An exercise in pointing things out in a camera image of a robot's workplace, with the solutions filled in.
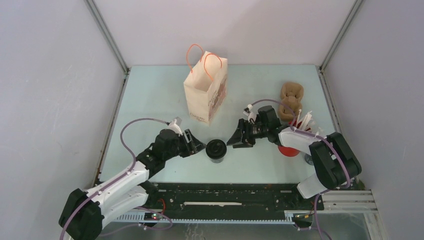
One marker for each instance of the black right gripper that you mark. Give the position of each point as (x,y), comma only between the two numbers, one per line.
(238,136)

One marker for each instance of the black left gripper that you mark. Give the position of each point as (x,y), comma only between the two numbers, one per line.
(194,146)

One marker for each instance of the black coffee cup lid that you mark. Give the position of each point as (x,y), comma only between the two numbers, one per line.
(216,149)

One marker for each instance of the dark takeout coffee cup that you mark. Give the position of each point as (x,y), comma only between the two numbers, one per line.
(217,160)

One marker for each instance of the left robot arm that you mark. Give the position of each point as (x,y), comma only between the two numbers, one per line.
(84,214)

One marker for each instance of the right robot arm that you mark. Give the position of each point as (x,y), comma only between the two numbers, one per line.
(334,162)

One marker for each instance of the red straw holder cup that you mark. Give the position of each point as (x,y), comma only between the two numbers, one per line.
(291,143)

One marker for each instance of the brown pulp cup carrier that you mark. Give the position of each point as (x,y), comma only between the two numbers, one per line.
(291,95)

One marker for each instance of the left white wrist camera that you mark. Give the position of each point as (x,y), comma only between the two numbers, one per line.
(174,125)

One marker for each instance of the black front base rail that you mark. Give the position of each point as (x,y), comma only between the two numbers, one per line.
(228,201)

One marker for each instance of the paper bag orange handles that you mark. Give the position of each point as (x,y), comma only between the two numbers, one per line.
(205,86)

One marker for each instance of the aluminium frame rail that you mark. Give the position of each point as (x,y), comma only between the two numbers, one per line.
(105,31)

